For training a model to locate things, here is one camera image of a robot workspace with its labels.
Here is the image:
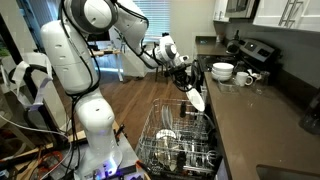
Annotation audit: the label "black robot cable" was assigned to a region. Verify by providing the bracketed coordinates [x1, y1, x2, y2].
[168, 74, 195, 95]

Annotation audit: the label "wooden side table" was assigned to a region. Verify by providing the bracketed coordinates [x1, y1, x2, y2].
[88, 47, 125, 83]

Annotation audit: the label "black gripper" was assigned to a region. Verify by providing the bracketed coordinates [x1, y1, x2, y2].
[166, 61, 199, 92]

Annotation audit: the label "white upper cabinet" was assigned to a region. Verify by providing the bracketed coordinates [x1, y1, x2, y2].
[252, 0, 320, 34]
[212, 0, 231, 24]

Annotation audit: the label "kitchen sink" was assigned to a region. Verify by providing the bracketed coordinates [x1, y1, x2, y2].
[255, 163, 320, 180]

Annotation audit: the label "wire dishwasher rack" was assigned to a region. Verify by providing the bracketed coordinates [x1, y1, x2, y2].
[134, 97, 223, 178]

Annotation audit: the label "dark kettle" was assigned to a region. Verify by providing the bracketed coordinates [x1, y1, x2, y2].
[225, 29, 242, 55]

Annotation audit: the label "black utensil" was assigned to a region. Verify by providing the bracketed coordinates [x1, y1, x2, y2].
[179, 101, 187, 119]

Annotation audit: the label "white dinner plate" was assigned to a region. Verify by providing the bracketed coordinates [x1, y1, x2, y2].
[185, 84, 206, 113]
[161, 104, 170, 130]

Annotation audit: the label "white mug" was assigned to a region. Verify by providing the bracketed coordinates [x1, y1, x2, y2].
[234, 71, 255, 88]

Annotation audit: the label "tall clear glass jar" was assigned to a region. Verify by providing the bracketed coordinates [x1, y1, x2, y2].
[259, 70, 271, 86]

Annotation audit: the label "white window blinds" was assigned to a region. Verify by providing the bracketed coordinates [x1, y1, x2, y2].
[132, 0, 172, 39]

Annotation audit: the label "metal cabinet handle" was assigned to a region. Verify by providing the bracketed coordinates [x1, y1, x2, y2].
[285, 0, 305, 28]
[278, 0, 295, 26]

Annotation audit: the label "black steel stove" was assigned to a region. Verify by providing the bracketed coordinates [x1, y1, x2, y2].
[195, 37, 283, 90]

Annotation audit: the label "orange cable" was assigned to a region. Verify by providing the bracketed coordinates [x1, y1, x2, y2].
[32, 149, 65, 180]

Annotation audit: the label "white bowl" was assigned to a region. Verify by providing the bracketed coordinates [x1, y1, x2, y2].
[211, 69, 234, 78]
[211, 61, 235, 73]
[211, 73, 233, 82]

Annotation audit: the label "grey robot base platform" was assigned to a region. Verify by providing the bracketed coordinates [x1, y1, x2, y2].
[74, 132, 148, 180]

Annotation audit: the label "steel microwave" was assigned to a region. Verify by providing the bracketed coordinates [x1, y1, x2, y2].
[224, 0, 261, 20]

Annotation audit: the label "clear glass container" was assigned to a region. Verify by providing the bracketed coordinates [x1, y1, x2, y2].
[217, 79, 241, 95]

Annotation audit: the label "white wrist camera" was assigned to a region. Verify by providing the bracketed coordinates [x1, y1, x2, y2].
[179, 54, 191, 65]

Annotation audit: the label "black orange clamp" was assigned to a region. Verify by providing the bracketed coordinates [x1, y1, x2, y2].
[114, 123, 127, 138]

